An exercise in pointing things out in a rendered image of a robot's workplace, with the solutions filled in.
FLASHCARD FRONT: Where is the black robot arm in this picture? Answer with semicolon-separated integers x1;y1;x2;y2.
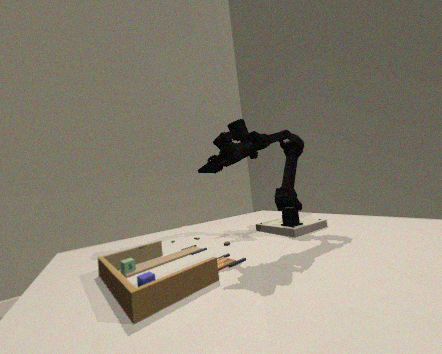
213;119;304;227

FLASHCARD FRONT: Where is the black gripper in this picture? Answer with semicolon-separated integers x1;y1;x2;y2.
198;142;245;173

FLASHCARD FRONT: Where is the orange striped flat strip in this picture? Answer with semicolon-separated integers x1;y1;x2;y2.
217;257;236;271

